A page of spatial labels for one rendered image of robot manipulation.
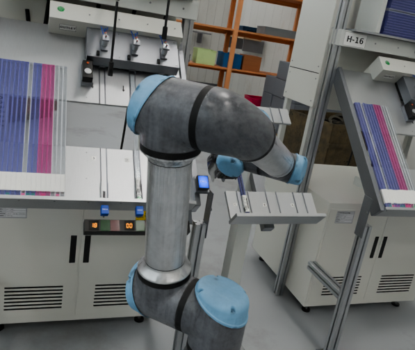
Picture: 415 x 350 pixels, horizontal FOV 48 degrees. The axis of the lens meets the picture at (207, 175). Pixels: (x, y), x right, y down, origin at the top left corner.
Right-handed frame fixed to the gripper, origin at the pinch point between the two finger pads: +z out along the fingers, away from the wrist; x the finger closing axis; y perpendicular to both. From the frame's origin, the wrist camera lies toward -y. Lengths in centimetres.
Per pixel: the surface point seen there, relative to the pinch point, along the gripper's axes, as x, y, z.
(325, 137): 218, -156, 206
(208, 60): 177, -381, 364
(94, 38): -37, -54, 5
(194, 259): 0.6, 21.1, 27.9
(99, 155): -34.6, -9.7, 11.3
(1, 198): -63, 7, 9
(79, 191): -41.0, 3.5, 11.3
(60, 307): -42, 26, 75
